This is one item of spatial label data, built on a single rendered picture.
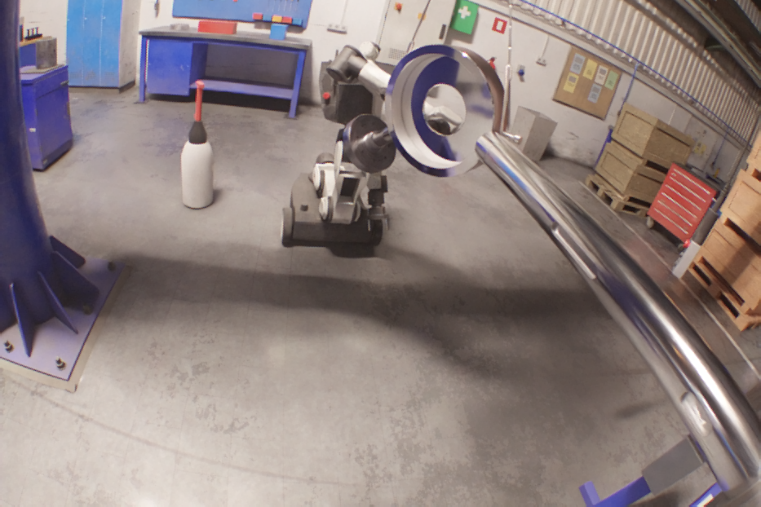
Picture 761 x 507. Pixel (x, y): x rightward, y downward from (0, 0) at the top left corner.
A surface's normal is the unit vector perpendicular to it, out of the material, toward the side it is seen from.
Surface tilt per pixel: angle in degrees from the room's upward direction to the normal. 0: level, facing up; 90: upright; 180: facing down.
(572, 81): 90
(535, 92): 90
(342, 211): 90
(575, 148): 90
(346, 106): 82
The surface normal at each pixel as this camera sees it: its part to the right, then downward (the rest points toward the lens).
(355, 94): -0.30, 0.29
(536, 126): 0.22, 0.60
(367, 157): 0.63, -0.14
